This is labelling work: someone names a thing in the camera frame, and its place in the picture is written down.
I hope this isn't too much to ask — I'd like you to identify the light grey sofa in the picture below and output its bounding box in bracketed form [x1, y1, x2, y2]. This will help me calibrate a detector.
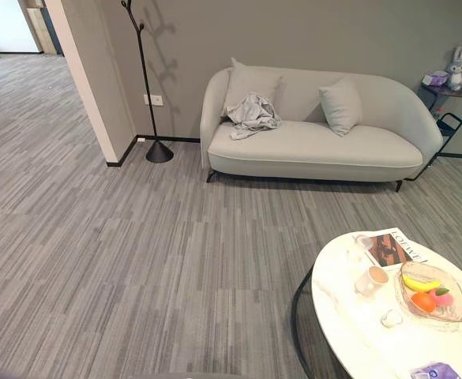
[199, 66, 445, 193]

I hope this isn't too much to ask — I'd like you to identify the black branch coat rack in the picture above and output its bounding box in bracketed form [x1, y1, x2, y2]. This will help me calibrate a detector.
[120, 0, 175, 163]

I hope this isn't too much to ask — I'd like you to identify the crumpled grey garment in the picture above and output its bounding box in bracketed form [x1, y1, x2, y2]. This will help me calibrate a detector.
[221, 92, 283, 141]

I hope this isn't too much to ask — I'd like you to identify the large light grey cushion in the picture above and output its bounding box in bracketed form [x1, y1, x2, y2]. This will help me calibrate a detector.
[223, 57, 284, 118]

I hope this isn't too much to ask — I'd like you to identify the clear glass cup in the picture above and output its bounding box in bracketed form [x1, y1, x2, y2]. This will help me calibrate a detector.
[346, 234, 370, 265]

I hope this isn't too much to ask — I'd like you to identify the small light grey cushion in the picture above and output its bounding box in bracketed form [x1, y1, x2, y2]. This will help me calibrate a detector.
[318, 75, 363, 137]

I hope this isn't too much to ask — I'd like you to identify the white ceramic mug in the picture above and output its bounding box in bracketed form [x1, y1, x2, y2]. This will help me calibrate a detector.
[354, 265, 390, 298]

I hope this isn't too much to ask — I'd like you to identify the white fashion magazine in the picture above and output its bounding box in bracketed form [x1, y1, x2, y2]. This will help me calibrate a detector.
[351, 227, 429, 269]

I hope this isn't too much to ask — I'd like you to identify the white marble round table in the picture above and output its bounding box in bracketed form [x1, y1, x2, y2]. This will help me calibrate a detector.
[291, 227, 462, 379]

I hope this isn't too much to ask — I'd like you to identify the small clear glass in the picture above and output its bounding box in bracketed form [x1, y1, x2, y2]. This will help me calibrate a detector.
[380, 309, 404, 329]

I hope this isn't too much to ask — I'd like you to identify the yellow banana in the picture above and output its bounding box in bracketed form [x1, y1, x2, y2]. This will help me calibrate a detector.
[402, 273, 442, 294]

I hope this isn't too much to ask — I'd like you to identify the orange fruit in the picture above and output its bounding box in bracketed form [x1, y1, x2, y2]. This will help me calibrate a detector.
[411, 291, 438, 314]

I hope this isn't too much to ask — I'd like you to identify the purple tissue pack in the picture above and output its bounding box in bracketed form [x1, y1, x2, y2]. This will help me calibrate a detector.
[422, 69, 450, 88]

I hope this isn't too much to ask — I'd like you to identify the pink peach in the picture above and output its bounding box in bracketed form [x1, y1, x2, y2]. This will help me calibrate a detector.
[429, 287, 453, 308]

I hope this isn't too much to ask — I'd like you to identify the pink glass fruit bowl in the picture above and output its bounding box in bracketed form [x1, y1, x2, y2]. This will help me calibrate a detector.
[395, 260, 462, 324]

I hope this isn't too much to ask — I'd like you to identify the grey plush bunny toy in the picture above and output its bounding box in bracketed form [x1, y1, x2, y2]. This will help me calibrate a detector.
[445, 40, 462, 92]

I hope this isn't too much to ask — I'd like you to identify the purple wet wipes pack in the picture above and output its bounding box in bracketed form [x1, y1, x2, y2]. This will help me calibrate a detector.
[409, 361, 453, 379]

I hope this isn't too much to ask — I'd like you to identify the black frame side table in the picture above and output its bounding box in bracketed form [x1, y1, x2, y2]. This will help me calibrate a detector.
[404, 81, 462, 182]

